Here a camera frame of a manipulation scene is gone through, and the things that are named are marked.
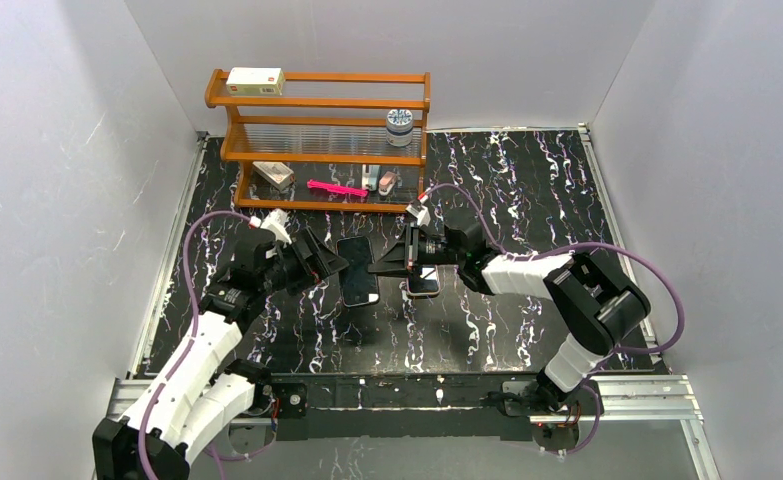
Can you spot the black phone case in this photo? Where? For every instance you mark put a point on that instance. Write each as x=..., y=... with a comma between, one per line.
x=358, y=272

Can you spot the pink comb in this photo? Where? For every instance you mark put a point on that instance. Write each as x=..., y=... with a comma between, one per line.
x=337, y=189

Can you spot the small grey white box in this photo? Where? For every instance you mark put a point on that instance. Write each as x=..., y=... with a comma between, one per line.
x=279, y=175

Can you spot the round blue white tin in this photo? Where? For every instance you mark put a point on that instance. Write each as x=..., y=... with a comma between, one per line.
x=399, y=127

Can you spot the aluminium front frame rail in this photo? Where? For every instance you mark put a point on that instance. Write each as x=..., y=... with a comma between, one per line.
x=439, y=405

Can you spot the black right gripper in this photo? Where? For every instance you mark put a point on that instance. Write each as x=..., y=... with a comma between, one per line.
x=412, y=248

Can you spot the small white blue box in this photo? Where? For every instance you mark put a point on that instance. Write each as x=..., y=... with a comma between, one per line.
x=370, y=177

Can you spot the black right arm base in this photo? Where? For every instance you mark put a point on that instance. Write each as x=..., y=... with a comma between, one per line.
x=562, y=423

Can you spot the beige phone case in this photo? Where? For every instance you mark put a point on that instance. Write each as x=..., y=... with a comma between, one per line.
x=424, y=285

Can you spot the pink white stapler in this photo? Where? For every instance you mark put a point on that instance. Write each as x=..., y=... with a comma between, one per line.
x=387, y=183

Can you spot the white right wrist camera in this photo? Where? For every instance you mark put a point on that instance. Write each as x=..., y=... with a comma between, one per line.
x=419, y=210

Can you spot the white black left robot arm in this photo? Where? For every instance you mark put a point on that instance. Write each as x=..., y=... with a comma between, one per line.
x=179, y=414

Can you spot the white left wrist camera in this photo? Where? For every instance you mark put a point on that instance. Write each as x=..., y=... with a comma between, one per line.
x=274, y=222

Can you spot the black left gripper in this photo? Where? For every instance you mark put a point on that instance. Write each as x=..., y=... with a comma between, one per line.
x=304, y=261

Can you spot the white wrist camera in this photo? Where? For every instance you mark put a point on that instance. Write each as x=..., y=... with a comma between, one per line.
x=419, y=210
x=274, y=222

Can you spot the white red box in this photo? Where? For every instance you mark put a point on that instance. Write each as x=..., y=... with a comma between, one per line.
x=247, y=81

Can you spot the orange wooden shelf rack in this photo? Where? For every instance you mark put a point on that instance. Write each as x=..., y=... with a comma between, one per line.
x=325, y=126

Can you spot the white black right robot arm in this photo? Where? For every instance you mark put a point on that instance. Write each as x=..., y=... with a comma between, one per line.
x=597, y=301

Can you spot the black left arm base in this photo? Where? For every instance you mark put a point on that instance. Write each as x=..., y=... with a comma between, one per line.
x=256, y=429

